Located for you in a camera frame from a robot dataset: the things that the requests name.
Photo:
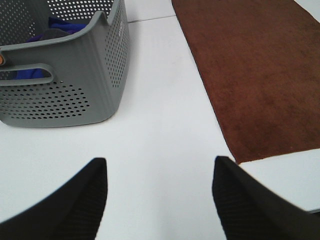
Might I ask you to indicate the brown towel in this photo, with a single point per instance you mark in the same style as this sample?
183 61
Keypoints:
259 61

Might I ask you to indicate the dark grey cloth in basket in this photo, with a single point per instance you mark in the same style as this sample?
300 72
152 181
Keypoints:
53 33

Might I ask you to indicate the grey perforated plastic basket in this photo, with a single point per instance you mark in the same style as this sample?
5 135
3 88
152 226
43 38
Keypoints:
88 69

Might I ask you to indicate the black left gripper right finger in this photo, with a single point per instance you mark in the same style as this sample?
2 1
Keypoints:
250 211

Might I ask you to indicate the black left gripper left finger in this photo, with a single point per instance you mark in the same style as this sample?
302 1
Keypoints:
72 212

